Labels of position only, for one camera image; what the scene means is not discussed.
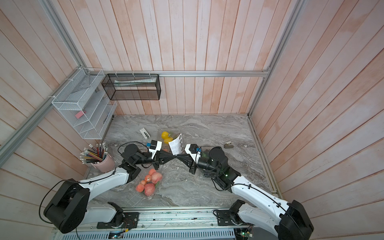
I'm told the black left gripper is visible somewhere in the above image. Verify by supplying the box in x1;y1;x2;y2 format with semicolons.
134;149;177;170

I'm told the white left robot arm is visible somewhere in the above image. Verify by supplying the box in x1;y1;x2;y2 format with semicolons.
39;140;175;234

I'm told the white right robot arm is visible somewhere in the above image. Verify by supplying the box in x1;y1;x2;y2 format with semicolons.
176;144;314;240

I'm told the yellow lemon lower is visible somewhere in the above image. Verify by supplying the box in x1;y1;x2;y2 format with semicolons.
164;137;174;144

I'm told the yellow lemon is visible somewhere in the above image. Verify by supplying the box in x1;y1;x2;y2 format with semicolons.
164;137;174;144
161;131;170;140

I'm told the clear box of lemons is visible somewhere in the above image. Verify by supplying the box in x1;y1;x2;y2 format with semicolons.
157;129;181;148

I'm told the yellow lemon upper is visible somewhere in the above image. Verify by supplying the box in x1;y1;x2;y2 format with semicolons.
161;131;170;140

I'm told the clear box of apples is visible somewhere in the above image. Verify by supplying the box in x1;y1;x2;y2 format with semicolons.
135;168;164;200

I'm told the small brown white object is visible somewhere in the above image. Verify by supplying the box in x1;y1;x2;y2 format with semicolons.
224;141;234;149

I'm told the pink cup of pencils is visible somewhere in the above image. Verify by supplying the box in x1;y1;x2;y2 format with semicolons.
80;143;115;173

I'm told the pink eraser on shelf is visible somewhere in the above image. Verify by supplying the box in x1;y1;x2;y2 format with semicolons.
75;110;86;119

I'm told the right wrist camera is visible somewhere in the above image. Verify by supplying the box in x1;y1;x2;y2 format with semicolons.
185;144;201;164

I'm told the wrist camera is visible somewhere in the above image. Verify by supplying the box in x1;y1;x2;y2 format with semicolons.
185;144;201;164
147;140;162;159

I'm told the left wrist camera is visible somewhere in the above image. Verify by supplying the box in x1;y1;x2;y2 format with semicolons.
147;140;162;159

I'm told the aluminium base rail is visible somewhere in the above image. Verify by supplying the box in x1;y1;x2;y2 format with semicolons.
51;206;278;240

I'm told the black mesh wall basket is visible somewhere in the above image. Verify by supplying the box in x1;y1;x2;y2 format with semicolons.
102;73;162;101

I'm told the white mesh wall shelf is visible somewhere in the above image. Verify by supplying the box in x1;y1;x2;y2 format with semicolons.
52;68;117;140

